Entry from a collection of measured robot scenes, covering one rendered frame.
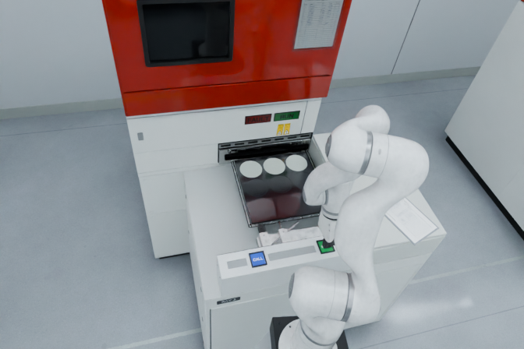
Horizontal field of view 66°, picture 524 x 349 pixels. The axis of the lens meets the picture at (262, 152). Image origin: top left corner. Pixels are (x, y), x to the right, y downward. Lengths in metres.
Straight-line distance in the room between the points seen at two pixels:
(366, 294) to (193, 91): 0.92
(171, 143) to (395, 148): 1.10
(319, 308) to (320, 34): 0.93
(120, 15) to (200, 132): 0.62
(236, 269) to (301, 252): 0.25
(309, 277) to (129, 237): 1.81
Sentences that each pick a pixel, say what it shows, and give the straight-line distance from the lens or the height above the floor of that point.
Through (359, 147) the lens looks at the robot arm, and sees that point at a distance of 0.89.
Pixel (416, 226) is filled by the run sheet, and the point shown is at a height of 0.97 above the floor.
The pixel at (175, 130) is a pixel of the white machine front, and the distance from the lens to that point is 1.73.
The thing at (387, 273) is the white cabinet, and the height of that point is 0.71.
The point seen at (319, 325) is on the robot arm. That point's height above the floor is 1.20.
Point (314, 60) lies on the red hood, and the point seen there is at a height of 1.42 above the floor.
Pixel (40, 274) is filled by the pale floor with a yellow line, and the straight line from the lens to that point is 2.74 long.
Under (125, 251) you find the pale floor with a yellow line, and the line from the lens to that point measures 2.68.
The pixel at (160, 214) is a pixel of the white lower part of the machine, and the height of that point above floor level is 0.51.
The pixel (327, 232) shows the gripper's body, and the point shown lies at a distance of 1.45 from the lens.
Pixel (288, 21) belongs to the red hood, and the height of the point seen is 1.58.
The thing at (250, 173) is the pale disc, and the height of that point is 0.90.
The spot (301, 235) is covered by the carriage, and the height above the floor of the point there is 0.88.
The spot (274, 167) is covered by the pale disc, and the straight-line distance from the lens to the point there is 1.84.
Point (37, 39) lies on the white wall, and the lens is 3.26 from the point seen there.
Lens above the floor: 2.27
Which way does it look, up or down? 46 degrees down
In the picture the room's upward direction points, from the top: 7 degrees clockwise
